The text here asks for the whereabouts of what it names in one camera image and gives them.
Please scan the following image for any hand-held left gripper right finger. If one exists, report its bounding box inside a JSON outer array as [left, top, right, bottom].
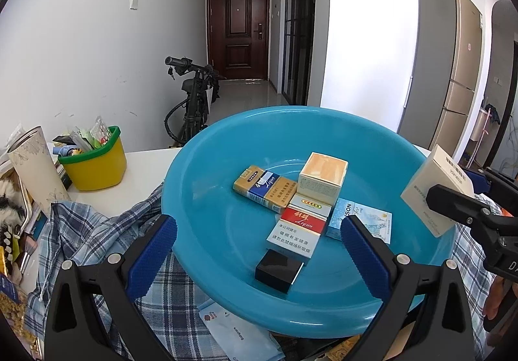
[[340, 215, 474, 361]]

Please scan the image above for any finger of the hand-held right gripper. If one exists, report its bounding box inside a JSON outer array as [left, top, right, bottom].
[[463, 167, 518, 195], [427, 184, 504, 226]]

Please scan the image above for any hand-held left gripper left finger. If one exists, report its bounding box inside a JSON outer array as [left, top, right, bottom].
[[44, 214, 179, 361]]

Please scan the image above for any cream box with barcode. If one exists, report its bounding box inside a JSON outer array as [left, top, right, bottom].
[[400, 144, 477, 239]]

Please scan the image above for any light blue box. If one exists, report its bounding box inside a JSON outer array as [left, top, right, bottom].
[[326, 198, 393, 245]]

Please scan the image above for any red and white cigarette pack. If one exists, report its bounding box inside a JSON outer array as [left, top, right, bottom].
[[266, 207, 329, 259]]

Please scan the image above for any white pack with green band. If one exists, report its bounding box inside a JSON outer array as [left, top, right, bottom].
[[288, 193, 333, 221]]

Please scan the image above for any black glossy box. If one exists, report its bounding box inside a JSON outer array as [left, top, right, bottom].
[[255, 249, 304, 294]]

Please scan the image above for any beige box with orange face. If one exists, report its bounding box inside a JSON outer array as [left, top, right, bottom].
[[298, 152, 349, 204]]

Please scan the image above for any gold and blue cigarette pack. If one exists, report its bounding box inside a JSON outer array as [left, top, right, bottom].
[[233, 165, 298, 214]]

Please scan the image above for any blue plastic basin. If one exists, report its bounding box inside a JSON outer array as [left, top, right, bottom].
[[162, 105, 456, 339]]

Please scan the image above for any dark hanging cloth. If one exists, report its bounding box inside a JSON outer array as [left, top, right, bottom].
[[483, 103, 501, 127]]

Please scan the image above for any blue plaid shirt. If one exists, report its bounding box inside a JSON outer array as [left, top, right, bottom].
[[22, 183, 499, 361]]

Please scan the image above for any yellow bin with green rim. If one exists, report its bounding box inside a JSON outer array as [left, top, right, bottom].
[[58, 125, 127, 192]]

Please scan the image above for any white and blue flat packet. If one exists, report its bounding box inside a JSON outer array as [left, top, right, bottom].
[[198, 299, 285, 361]]

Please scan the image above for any grey and gold refrigerator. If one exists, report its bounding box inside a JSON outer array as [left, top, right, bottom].
[[397, 0, 483, 152]]

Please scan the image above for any silver blister pill pack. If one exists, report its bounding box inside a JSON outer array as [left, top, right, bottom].
[[90, 116, 112, 143]]

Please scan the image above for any white floral patterned tumbler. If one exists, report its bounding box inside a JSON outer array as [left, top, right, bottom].
[[8, 126, 72, 204]]

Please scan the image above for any black and white fluffy item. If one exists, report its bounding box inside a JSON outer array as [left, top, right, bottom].
[[0, 179, 26, 226]]

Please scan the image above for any gold patterned packet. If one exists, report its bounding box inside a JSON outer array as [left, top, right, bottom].
[[0, 288, 38, 361]]

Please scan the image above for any black electric bicycle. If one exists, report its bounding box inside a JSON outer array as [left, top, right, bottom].
[[164, 56, 228, 144]]

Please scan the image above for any black framed glass sliding door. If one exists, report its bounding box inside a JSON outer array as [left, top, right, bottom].
[[281, 0, 317, 107]]

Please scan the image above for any dark brown entrance door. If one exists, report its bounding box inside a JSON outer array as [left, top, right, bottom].
[[206, 0, 271, 81]]

